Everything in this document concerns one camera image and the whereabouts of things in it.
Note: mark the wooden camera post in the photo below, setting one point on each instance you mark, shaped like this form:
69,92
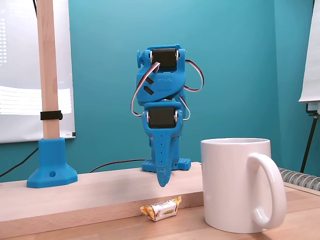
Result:
48,75

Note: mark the black flipchart easel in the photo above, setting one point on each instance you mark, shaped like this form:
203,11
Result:
313,110

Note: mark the blue printed stand base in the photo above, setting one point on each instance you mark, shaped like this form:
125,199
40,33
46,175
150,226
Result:
51,162

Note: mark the white flipchart paper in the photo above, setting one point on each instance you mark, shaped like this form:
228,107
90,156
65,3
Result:
312,62

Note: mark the yellow white sweet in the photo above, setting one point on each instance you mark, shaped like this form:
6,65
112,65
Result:
160,210

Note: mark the white ceramic mug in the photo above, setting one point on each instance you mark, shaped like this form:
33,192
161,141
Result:
225,185

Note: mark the light wooden board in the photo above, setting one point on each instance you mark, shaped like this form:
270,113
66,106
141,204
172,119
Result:
87,185

